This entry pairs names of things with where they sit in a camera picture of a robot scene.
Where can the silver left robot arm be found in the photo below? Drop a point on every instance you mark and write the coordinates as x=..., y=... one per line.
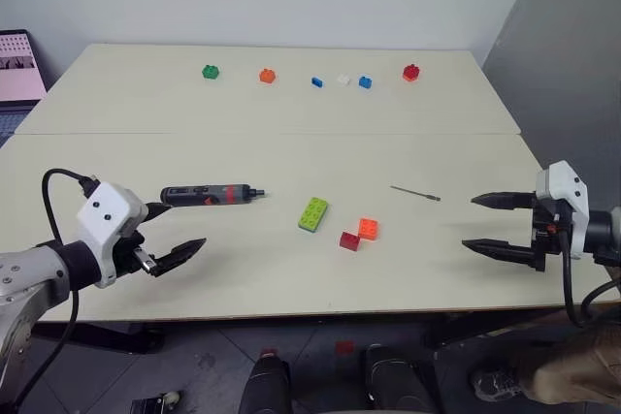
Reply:
x=29, y=278

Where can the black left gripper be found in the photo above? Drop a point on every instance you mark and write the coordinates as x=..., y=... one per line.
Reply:
x=127, y=254

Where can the green toy block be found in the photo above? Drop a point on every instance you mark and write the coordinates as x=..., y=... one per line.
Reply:
x=210, y=72

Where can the dark red toy brick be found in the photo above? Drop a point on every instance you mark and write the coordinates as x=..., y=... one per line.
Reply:
x=350, y=241

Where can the laptop with pink screen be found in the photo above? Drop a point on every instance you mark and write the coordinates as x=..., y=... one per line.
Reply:
x=19, y=70

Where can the red brick on floor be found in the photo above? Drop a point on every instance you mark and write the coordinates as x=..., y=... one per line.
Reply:
x=345, y=348

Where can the black cart base with caster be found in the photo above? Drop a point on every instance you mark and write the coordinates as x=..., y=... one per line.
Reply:
x=150, y=406

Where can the thin metal screwdriver bit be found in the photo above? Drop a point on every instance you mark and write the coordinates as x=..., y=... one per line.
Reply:
x=416, y=193

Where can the dark rounded shape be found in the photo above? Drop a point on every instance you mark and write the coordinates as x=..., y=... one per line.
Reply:
x=395, y=380
x=269, y=385

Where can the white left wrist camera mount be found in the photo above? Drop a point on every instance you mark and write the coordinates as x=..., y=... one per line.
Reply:
x=109, y=210

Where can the orange toy block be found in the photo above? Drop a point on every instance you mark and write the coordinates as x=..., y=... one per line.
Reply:
x=268, y=75

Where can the small blue toy brick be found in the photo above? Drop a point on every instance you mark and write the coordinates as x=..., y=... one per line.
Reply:
x=317, y=82

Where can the orange square toy brick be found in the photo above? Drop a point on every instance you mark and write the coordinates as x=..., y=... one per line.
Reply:
x=369, y=229

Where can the white toy brick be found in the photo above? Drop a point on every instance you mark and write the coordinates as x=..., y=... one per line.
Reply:
x=343, y=80

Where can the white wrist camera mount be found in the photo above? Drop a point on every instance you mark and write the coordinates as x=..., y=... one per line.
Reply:
x=109, y=210
x=563, y=181

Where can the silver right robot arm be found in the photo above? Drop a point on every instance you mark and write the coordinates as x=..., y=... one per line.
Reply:
x=601, y=225

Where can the person in tan trousers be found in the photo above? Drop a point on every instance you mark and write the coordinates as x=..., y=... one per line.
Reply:
x=572, y=365

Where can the black electric screwdriver red band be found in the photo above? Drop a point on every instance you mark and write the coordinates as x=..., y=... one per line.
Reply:
x=213, y=194

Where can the red toy block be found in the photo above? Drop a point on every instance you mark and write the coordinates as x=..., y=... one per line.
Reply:
x=411, y=73

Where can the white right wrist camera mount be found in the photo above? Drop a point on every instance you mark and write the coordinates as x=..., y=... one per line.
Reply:
x=563, y=181

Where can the black table leg frame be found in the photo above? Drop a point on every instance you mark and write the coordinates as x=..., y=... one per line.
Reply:
x=121, y=339

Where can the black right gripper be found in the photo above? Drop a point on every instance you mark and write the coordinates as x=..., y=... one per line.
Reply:
x=548, y=234

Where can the green two-by-four toy brick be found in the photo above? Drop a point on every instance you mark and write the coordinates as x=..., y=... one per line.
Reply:
x=313, y=214

